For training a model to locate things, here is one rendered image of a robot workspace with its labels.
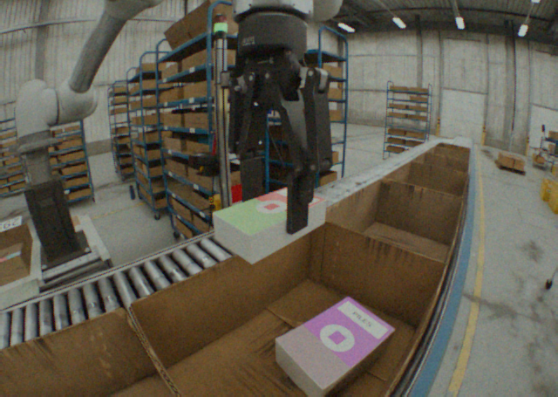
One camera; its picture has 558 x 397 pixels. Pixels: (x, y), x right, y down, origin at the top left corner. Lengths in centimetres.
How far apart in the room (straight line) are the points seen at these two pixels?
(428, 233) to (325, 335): 56
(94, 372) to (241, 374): 23
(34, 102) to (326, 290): 116
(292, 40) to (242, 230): 19
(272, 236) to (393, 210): 65
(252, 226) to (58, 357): 33
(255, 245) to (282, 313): 29
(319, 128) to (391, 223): 69
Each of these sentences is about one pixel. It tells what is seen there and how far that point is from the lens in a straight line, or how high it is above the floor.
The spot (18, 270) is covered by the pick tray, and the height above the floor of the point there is 79.
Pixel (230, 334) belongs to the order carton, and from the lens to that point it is 49.
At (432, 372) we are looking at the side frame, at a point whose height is 91.
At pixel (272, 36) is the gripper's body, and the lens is 25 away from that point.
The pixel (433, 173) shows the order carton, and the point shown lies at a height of 102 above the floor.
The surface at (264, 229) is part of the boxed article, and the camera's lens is 25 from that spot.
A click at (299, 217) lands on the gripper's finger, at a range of 27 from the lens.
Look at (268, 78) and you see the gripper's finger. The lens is 25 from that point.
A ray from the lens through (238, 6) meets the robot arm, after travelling 28.
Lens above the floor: 128
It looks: 19 degrees down
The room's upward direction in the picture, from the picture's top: straight up
